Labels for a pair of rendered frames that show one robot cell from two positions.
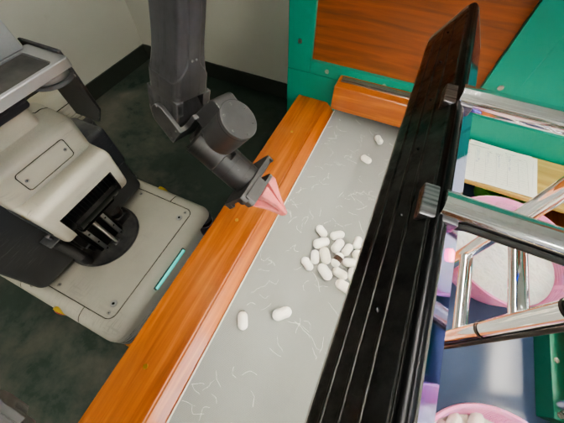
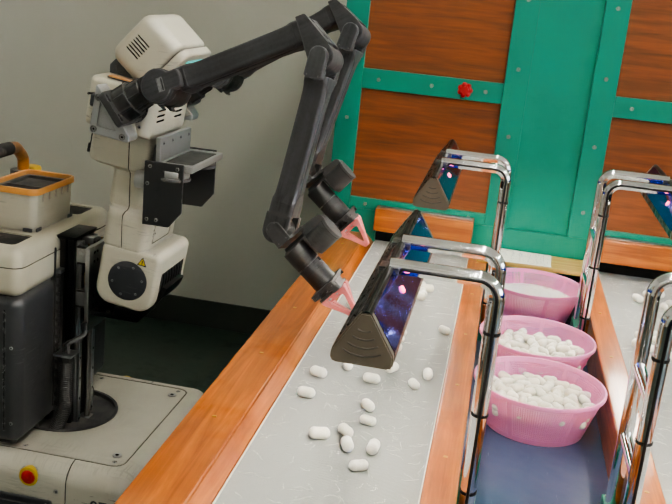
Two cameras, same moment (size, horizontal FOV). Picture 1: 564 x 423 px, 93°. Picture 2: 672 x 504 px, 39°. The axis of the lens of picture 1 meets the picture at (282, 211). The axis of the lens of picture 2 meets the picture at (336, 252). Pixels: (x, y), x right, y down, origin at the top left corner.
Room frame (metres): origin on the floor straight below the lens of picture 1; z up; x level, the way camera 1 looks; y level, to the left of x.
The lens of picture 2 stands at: (-2.04, 0.71, 1.49)
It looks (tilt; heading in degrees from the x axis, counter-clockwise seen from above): 16 degrees down; 345
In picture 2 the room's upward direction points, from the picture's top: 6 degrees clockwise
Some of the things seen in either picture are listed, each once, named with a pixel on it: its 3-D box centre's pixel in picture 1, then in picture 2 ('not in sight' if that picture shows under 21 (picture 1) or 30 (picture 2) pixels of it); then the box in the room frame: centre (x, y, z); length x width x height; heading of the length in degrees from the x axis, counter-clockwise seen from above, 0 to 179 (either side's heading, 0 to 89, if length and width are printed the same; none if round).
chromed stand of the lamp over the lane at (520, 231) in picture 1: (430, 258); (464, 242); (0.15, -0.23, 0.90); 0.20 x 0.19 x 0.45; 156
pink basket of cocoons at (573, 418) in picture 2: not in sight; (536, 402); (-0.43, -0.19, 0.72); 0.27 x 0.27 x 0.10
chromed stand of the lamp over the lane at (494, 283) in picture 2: not in sight; (431, 387); (-0.73, 0.17, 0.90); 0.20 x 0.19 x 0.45; 156
